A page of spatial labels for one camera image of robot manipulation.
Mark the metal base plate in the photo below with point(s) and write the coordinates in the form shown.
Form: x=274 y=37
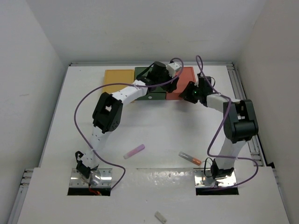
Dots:
x=202 y=180
x=98 y=179

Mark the green drawer box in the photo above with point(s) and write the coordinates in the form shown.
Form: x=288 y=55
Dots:
x=157 y=94

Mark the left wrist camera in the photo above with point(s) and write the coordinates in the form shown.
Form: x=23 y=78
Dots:
x=173 y=68

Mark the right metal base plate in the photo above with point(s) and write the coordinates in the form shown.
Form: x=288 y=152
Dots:
x=202 y=180

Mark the red drawer box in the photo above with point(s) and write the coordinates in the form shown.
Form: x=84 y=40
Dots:
x=186 y=76

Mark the lilac glue stick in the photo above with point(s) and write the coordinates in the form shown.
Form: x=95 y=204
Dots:
x=134 y=151

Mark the orange capped glue stick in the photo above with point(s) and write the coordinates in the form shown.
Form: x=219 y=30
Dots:
x=190 y=158

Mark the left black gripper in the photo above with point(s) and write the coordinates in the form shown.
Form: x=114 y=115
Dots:
x=169 y=87

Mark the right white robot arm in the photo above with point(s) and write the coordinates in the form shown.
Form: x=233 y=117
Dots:
x=239 y=123

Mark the yellow drawer box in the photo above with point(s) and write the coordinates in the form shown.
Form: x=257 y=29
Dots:
x=117 y=76

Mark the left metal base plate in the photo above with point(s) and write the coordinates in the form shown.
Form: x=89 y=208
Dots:
x=98 y=179

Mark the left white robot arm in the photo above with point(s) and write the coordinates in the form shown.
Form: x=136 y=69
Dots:
x=108 y=110

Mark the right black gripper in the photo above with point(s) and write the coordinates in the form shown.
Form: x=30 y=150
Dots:
x=186 y=94

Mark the small white eraser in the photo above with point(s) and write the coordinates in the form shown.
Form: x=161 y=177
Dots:
x=160 y=217

